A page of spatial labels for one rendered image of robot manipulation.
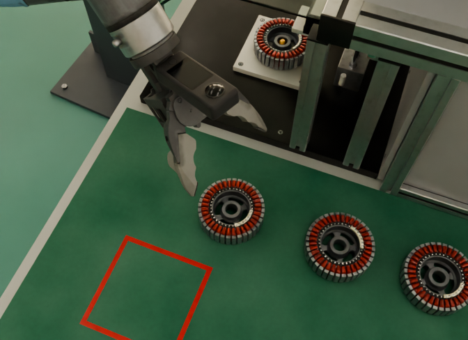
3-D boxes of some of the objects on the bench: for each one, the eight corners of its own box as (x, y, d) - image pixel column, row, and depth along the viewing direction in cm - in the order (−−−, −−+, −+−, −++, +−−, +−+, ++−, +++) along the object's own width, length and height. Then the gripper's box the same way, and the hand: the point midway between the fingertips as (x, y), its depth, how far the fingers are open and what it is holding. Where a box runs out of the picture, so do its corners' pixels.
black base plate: (141, 102, 107) (138, 95, 105) (253, -91, 137) (254, -99, 135) (375, 179, 98) (378, 173, 97) (441, -45, 128) (445, -52, 126)
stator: (320, 292, 88) (324, 286, 85) (292, 232, 93) (295, 223, 90) (382, 269, 90) (388, 262, 87) (352, 212, 95) (356, 202, 92)
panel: (376, 178, 96) (429, 66, 70) (445, -55, 127) (499, -192, 101) (382, 180, 96) (437, 69, 70) (450, -54, 127) (505, -191, 101)
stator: (185, 214, 95) (184, 205, 92) (232, 175, 99) (231, 165, 95) (230, 258, 91) (230, 251, 88) (277, 215, 95) (278, 206, 91)
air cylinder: (332, 84, 106) (337, 66, 102) (342, 57, 110) (347, 37, 105) (358, 92, 106) (363, 74, 101) (368, 64, 109) (373, 45, 104)
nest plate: (232, 70, 108) (232, 66, 107) (258, 19, 115) (258, 14, 114) (305, 92, 106) (306, 88, 104) (326, 37, 113) (328, 33, 111)
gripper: (189, 10, 79) (253, 119, 88) (81, 88, 73) (161, 199, 81) (218, 3, 72) (285, 122, 81) (102, 90, 66) (188, 210, 74)
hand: (233, 164), depth 78 cm, fingers open, 14 cm apart
